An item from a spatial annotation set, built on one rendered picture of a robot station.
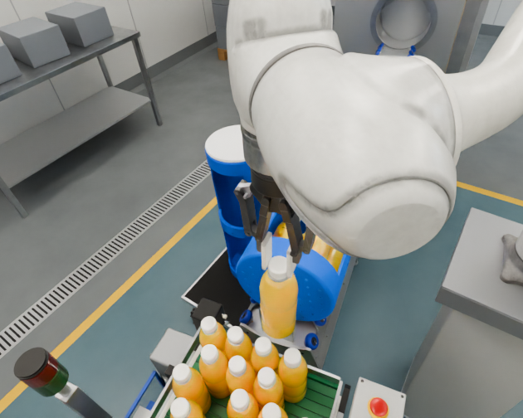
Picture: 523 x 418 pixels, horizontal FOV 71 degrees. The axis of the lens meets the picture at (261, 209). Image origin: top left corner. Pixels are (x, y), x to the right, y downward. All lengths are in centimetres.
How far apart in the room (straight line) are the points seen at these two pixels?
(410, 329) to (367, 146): 209
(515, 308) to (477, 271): 12
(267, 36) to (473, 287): 94
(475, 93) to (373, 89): 9
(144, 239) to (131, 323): 66
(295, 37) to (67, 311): 242
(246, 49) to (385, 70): 13
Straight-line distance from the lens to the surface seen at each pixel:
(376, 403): 89
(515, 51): 38
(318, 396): 110
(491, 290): 116
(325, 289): 94
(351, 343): 217
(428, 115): 26
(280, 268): 63
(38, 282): 288
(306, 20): 35
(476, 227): 131
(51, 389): 94
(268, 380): 89
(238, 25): 36
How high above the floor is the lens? 195
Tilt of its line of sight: 44 degrees down
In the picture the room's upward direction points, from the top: 5 degrees counter-clockwise
